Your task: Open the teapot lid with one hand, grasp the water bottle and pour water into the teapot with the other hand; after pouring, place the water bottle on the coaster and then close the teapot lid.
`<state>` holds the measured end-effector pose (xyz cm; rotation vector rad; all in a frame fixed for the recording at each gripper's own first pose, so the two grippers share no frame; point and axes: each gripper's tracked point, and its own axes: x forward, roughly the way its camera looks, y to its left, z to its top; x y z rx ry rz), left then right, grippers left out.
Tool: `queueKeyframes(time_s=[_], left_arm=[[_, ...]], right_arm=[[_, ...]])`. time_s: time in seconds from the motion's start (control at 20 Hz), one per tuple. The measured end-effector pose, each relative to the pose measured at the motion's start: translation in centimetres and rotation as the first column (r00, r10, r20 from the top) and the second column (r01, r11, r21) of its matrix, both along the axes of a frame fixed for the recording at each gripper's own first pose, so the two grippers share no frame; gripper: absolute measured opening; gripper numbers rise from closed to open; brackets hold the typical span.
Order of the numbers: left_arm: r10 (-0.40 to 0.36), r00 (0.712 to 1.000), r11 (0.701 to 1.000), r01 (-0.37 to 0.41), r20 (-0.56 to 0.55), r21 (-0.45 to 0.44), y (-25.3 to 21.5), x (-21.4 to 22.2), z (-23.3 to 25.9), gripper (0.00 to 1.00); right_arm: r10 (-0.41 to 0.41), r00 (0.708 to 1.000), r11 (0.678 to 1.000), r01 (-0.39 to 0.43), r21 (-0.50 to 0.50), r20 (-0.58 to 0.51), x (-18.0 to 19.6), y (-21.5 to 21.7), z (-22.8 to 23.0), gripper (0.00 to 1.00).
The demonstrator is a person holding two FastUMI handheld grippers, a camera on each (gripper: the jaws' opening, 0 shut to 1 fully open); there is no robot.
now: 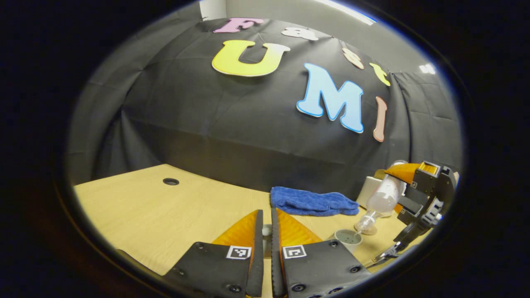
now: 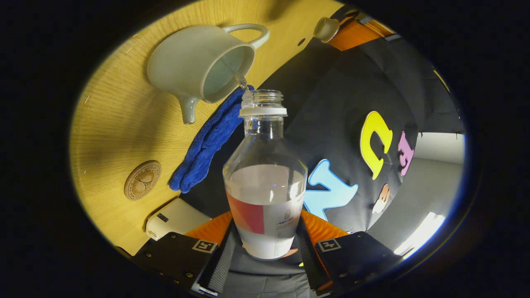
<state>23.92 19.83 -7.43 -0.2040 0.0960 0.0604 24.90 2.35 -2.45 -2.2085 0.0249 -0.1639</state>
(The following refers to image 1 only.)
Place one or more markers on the white ceramic teacup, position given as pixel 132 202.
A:
pixel 345 240

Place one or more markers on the small ceiling light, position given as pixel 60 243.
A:
pixel 427 68

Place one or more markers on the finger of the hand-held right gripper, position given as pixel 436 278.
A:
pixel 426 182
pixel 410 207

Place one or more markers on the white toaster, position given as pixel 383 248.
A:
pixel 366 190

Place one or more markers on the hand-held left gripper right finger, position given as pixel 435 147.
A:
pixel 276 269

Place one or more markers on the blue towel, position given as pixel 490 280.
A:
pixel 310 200

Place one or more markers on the black backdrop cloth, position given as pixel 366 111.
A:
pixel 227 124

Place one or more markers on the clear plastic water bottle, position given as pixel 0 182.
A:
pixel 383 198

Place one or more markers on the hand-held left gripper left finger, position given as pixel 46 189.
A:
pixel 256 269

